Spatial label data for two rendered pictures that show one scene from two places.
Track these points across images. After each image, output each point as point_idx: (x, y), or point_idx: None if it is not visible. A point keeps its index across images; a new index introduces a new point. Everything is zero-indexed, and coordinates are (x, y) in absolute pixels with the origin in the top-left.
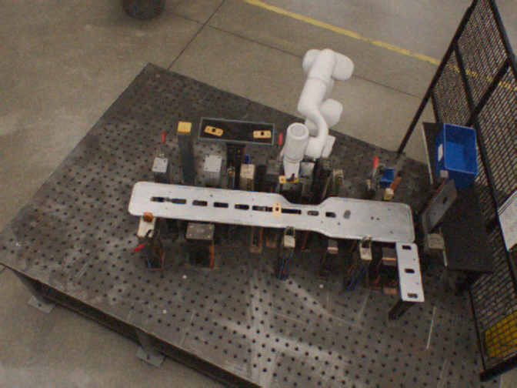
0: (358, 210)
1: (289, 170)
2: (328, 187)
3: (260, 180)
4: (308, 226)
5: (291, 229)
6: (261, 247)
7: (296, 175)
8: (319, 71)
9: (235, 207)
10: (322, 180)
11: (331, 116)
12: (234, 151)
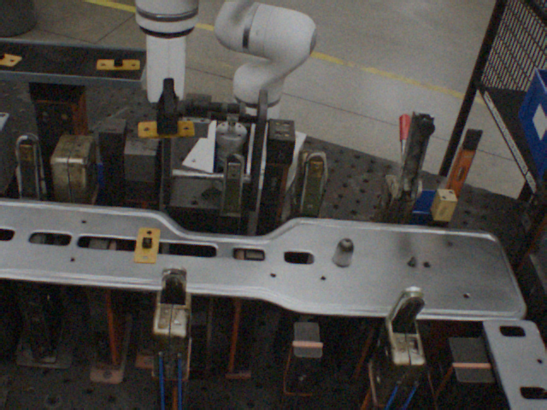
0: (373, 247)
1: (154, 65)
2: (291, 204)
3: (116, 188)
4: (236, 286)
5: (176, 278)
6: (123, 369)
7: (179, 91)
8: None
9: (34, 241)
10: (274, 179)
11: (290, 38)
12: (53, 117)
